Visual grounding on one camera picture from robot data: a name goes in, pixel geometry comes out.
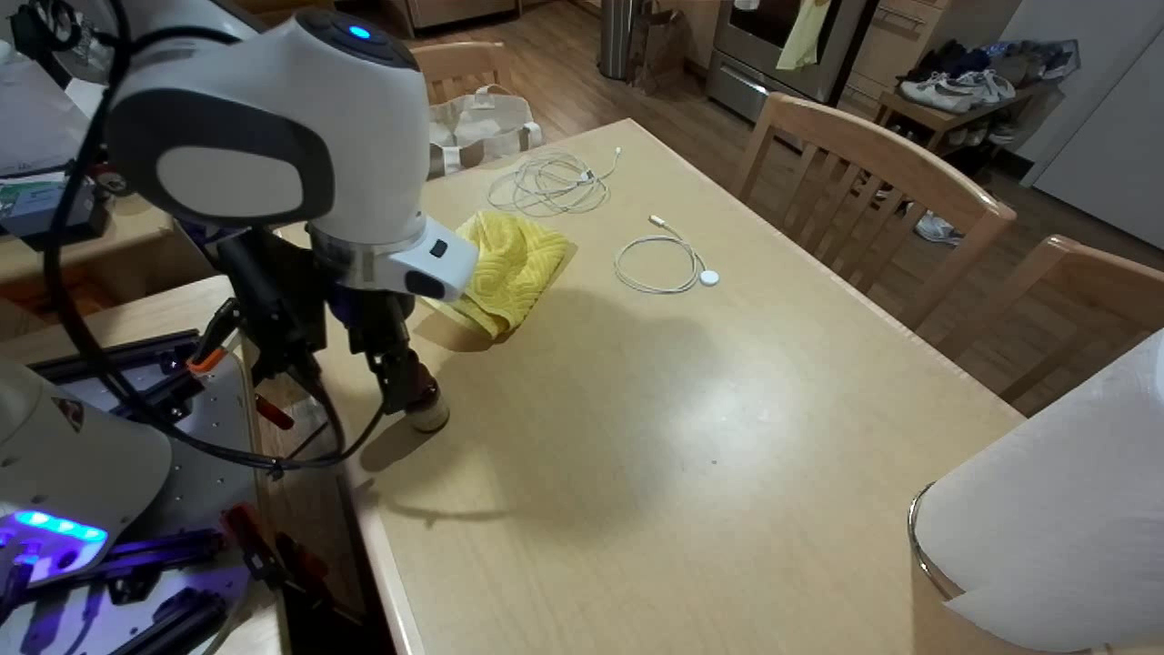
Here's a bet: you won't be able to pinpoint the dark flat device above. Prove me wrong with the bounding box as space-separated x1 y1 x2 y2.
0 168 104 239

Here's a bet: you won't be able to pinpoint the orange black clamp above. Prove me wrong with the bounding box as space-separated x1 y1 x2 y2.
177 295 304 428

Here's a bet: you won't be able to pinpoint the wooden shoe rack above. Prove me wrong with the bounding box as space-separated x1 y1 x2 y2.
871 80 1058 155

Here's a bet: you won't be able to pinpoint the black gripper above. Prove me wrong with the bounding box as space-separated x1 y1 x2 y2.
219 222 448 419

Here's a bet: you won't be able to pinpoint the white sneakers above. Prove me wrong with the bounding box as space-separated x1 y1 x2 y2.
899 69 1017 115

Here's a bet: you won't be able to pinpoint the grey mounting plate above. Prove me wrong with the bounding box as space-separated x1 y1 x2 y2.
0 326 286 655

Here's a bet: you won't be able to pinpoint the yellow hanging towel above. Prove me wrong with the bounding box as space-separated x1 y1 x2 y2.
776 0 836 74

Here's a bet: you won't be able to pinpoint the small bottle dark red cap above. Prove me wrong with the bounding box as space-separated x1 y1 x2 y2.
397 382 453 438

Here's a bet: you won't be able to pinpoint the white refrigerator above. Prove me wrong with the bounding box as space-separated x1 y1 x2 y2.
1014 0 1164 252

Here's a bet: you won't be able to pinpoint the white slipper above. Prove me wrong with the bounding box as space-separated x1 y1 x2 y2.
913 210 968 252

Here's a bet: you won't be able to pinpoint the yellow cloth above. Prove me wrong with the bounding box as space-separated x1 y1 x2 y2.
420 208 577 346

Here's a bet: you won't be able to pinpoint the coiled white cable with puck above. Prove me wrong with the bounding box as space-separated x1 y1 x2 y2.
609 210 725 300

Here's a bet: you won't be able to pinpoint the red black clamp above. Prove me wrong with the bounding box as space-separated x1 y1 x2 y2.
219 502 337 597

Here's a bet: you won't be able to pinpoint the wooden side table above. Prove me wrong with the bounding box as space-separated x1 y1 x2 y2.
0 168 232 295

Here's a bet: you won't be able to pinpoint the white rounded container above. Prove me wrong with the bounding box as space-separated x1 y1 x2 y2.
906 326 1164 655

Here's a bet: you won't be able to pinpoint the tangled white cable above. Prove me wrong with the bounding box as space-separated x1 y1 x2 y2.
485 143 630 222

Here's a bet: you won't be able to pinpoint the white plastic bag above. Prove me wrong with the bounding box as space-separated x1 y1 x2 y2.
424 89 545 181

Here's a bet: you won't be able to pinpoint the light wooden chair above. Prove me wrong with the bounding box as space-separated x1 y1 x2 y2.
735 90 1017 333
929 234 1164 414
406 38 522 108

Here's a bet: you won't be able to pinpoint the stainless steel oven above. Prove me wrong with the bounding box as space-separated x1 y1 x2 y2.
706 0 885 125

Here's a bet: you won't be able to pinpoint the silver trash can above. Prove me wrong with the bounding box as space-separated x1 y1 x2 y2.
596 0 653 84

